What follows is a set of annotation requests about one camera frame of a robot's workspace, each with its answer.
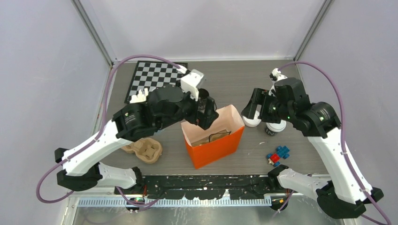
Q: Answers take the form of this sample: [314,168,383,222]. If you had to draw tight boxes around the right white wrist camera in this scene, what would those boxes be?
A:
[269,68,288,96]

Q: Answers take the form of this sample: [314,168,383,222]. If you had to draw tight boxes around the black paper cup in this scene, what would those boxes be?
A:
[198,88,209,113]
[265,127,279,136]

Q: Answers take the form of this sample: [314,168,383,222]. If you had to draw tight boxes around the white cup lid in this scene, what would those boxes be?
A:
[242,112,261,128]

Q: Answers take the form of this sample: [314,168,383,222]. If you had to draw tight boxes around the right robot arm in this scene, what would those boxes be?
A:
[241,78,384,219]

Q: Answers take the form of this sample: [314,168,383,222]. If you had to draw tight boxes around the tan cardboard cup carrier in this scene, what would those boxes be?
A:
[121,138,163,164]

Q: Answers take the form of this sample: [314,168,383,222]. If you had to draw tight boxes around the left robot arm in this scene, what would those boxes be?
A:
[55,85,219,194]

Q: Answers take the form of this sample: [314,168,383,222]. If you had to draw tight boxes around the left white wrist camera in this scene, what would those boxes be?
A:
[180,69,206,101]

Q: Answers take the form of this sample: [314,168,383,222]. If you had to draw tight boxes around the orange paper bag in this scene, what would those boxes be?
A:
[181,105,245,169]

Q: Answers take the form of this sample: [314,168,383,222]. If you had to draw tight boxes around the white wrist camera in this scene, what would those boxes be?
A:
[180,69,206,101]
[269,68,288,96]

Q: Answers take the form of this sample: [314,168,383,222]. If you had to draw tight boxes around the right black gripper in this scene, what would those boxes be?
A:
[241,87,292,123]

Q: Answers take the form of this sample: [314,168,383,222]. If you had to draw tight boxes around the black white chessboard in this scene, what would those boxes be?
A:
[124,60,183,104]

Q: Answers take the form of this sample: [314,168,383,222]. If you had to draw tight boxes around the red blue toy blocks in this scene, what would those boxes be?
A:
[266,146,290,167]

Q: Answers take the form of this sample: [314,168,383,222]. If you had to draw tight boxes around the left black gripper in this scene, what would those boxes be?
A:
[156,80,219,131]

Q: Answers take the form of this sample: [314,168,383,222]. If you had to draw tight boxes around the purple cable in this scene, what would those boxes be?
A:
[36,55,189,215]
[270,60,392,225]

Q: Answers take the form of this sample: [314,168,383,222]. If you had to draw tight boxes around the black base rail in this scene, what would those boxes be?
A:
[121,175,288,200]

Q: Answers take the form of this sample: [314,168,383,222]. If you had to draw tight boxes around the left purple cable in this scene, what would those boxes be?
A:
[36,55,189,215]

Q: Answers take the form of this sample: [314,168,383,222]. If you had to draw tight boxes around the white sip lid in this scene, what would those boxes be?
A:
[266,120,287,133]

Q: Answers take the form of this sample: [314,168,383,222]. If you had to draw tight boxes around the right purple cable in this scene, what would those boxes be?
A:
[270,60,392,225]

